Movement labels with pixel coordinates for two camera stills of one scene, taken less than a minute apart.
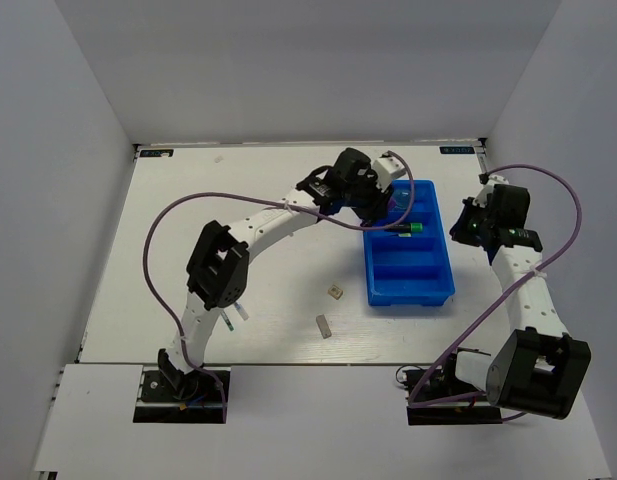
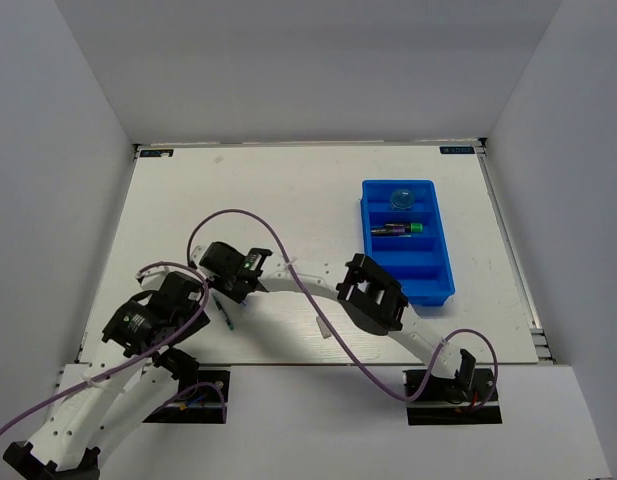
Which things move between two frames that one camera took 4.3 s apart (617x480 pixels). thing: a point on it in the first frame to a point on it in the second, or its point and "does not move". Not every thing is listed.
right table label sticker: [457, 149] does not move
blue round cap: [401, 198] does not move
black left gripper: [379, 204] to [201, 319]
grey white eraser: [323, 326] does not move
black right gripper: [459, 231] to [236, 296]
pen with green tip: [227, 321] does not move
